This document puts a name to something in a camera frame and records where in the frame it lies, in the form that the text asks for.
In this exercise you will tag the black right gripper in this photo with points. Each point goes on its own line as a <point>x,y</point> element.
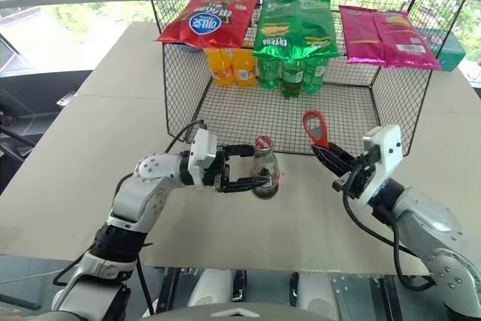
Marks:
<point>357,178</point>

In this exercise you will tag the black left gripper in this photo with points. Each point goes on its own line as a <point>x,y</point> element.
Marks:
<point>218,172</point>

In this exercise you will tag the glass bottle with dark drink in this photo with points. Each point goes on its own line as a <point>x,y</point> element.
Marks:
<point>266,167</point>

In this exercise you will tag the red bottle opener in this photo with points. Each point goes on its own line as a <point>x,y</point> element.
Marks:
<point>319,140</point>

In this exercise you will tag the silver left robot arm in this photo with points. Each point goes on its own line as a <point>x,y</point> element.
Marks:
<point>127,200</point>

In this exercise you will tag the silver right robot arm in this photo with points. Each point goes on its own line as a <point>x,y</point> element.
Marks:
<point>424,219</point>

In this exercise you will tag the red metal bottle cap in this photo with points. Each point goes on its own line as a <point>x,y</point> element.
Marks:
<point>263,142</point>

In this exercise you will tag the green soda bottle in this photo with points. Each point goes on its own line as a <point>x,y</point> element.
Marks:
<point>315,76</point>
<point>268,73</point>
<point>292,82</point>

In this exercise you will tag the orange soda bottle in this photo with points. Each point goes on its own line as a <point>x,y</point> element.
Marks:
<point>244,71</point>
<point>219,69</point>

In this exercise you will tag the white rounded robot leg shape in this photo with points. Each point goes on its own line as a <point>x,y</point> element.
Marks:
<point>317,291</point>
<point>210,287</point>

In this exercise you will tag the magenta chip bag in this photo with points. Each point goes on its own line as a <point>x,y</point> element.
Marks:
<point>387,39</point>

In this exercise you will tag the green chip bag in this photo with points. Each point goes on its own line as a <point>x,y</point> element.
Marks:
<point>297,31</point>

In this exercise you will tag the grey robot torso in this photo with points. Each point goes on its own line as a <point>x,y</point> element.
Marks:
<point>240,313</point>

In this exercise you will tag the red chip bag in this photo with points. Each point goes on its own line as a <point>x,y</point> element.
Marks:
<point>210,20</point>

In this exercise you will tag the teal tissue box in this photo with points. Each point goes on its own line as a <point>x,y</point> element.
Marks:
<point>451,54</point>

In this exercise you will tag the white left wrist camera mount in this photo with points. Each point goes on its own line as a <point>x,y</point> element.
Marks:
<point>201,144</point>

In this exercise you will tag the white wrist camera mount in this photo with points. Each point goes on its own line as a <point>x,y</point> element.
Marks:
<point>201,144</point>
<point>389,148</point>

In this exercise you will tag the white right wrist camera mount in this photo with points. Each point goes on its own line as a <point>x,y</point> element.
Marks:
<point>389,148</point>

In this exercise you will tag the small silver metal bracket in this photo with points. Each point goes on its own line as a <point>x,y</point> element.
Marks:
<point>67,98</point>

